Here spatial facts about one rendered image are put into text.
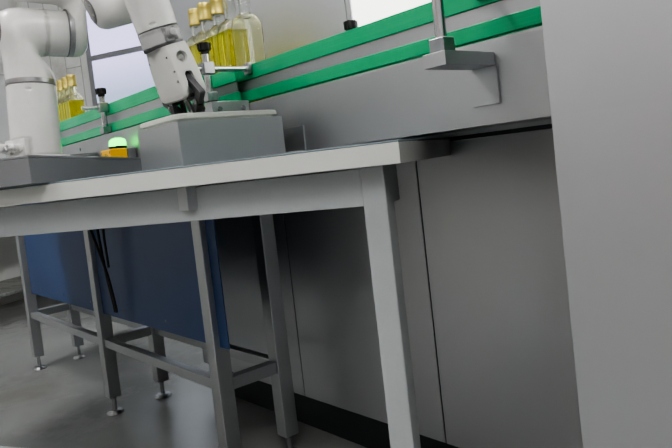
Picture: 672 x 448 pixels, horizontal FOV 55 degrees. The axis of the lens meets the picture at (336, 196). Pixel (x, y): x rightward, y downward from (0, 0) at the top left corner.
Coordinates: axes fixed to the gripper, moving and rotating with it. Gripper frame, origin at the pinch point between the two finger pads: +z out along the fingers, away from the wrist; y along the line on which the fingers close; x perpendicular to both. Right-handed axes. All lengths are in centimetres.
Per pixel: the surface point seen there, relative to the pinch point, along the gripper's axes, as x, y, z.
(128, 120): -16, 59, -4
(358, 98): -20.0, -23.7, 4.2
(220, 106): -14.2, 11.4, -1.2
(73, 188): 21.1, 11.2, 3.6
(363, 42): -24.3, -24.7, -4.9
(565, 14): -4, -74, -2
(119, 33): -156, 330, -58
